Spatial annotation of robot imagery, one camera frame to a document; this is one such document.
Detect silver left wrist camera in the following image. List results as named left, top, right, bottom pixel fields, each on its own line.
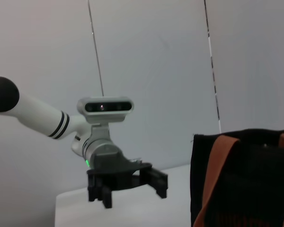
left=77, top=96, right=135, bottom=123

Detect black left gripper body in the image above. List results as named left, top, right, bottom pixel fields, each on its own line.
left=86, top=151, right=154, bottom=190

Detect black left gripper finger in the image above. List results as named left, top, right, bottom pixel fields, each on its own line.
left=87, top=175, right=114, bottom=209
left=139, top=166, right=169, bottom=200

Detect black food bag orange straps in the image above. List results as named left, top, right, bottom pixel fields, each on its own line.
left=190, top=128, right=284, bottom=227

